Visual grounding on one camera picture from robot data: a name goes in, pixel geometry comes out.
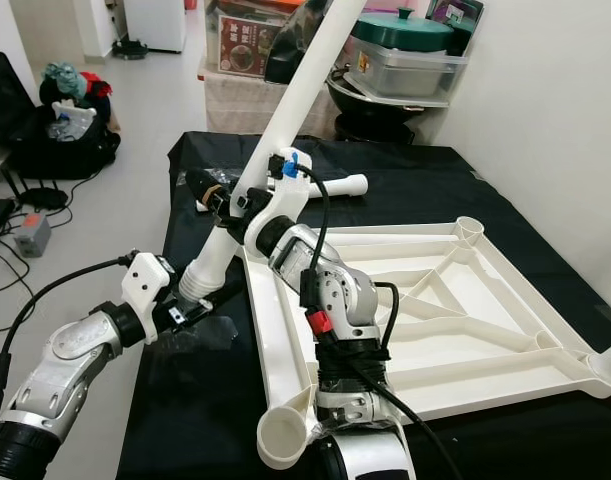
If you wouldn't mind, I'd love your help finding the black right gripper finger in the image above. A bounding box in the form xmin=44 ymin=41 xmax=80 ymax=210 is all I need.
xmin=184 ymin=167 xmax=233 ymax=210

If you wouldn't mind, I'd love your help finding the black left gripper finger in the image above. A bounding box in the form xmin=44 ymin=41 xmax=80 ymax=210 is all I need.
xmin=185 ymin=277 xmax=247 ymax=320

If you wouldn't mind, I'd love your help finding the white plastic children table top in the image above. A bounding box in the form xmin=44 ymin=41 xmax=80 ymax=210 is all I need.
xmin=240 ymin=218 xmax=611 ymax=471

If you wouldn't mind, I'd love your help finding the clear tape patch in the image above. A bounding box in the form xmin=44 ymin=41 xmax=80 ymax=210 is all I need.
xmin=160 ymin=315 xmax=238 ymax=353

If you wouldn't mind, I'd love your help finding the beige cloth covered table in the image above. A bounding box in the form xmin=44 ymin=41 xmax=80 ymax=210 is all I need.
xmin=203 ymin=70 xmax=331 ymax=136

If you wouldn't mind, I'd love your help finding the white plastic bag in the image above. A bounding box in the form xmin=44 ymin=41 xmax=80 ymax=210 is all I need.
xmin=50 ymin=100 xmax=96 ymax=142

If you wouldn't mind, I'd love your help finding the black fan base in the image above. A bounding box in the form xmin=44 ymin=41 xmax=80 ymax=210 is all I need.
xmin=110 ymin=42 xmax=146 ymax=61

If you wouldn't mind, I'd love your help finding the black round wok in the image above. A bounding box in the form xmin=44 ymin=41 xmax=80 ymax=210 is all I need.
xmin=328 ymin=75 xmax=423 ymax=143

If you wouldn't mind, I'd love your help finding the black wifi router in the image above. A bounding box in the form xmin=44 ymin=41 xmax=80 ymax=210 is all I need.
xmin=17 ymin=160 xmax=71 ymax=212

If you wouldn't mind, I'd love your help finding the grey electrical box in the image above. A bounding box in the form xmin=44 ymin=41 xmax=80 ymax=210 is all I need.
xmin=13 ymin=213 xmax=51 ymax=259

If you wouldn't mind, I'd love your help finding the shiny black bag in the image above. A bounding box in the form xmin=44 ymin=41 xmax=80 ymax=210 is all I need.
xmin=263 ymin=0 xmax=328 ymax=84

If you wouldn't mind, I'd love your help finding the white cabinet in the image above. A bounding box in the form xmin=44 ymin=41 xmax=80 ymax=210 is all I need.
xmin=125 ymin=0 xmax=186 ymax=53

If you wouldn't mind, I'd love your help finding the clear plastic storage container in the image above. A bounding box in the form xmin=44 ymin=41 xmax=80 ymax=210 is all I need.
xmin=350 ymin=45 xmax=473 ymax=103

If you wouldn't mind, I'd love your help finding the black open suitcase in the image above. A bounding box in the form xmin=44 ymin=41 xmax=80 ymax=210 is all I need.
xmin=0 ymin=52 xmax=121 ymax=181

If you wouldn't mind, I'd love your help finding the green round pot lid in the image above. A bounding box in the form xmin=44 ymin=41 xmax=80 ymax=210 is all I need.
xmin=353 ymin=8 xmax=456 ymax=51

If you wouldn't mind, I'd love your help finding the purple picture box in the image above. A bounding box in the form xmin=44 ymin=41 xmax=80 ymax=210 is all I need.
xmin=430 ymin=0 xmax=486 ymax=31

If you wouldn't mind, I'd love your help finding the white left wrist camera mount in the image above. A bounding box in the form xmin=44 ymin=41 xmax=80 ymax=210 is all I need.
xmin=125 ymin=252 xmax=176 ymax=337

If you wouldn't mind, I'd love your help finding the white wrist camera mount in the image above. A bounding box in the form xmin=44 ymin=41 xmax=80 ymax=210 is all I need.
xmin=125 ymin=252 xmax=176 ymax=337
xmin=243 ymin=148 xmax=315 ymax=254

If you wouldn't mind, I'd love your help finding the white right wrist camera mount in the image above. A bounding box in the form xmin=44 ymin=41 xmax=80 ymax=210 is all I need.
xmin=243 ymin=148 xmax=315 ymax=254

